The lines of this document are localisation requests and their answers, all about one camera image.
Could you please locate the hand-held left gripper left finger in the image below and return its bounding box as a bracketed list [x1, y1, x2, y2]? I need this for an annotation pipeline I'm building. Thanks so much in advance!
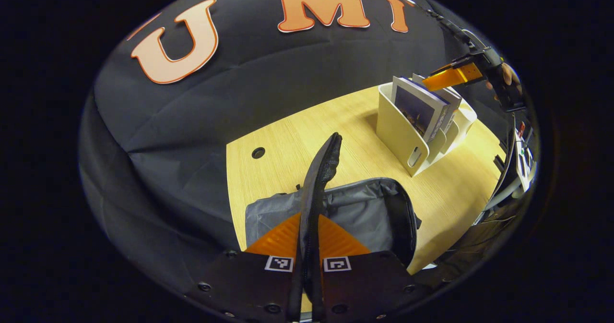
[185, 213, 303, 321]

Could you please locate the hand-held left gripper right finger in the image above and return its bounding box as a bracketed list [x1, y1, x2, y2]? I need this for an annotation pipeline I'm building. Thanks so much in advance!
[317, 214, 432, 321]

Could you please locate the white cover book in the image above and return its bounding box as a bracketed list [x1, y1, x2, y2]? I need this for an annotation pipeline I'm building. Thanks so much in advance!
[413, 73, 462, 134]

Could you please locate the blue cover book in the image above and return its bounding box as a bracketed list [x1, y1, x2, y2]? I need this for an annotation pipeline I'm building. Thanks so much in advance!
[391, 76, 451, 143]

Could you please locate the grey schoolbag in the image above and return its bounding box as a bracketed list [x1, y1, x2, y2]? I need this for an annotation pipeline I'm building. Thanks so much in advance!
[245, 132, 422, 309]

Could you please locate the white bookshelf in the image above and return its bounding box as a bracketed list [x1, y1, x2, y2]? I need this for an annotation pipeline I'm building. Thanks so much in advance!
[376, 73, 478, 177]

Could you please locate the white equipment box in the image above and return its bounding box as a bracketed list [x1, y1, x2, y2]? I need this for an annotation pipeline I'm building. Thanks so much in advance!
[513, 121, 537, 194]

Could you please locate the black backdrop cloth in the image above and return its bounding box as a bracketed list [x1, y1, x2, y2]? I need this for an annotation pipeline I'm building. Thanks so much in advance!
[79, 0, 509, 299]

